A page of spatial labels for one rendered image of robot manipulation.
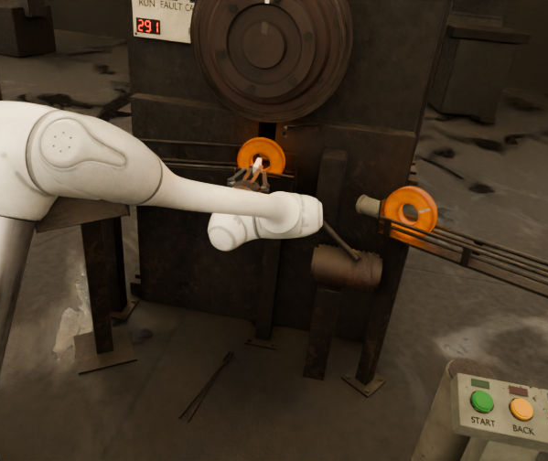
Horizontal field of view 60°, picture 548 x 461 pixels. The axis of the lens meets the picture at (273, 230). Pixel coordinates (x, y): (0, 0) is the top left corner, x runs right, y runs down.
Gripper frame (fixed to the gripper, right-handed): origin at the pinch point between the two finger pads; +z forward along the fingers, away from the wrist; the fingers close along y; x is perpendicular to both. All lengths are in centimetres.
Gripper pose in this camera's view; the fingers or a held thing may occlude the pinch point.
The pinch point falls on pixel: (257, 166)
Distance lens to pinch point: 152.9
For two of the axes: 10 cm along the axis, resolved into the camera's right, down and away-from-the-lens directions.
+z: 1.8, -5.5, 8.2
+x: 0.8, -8.2, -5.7
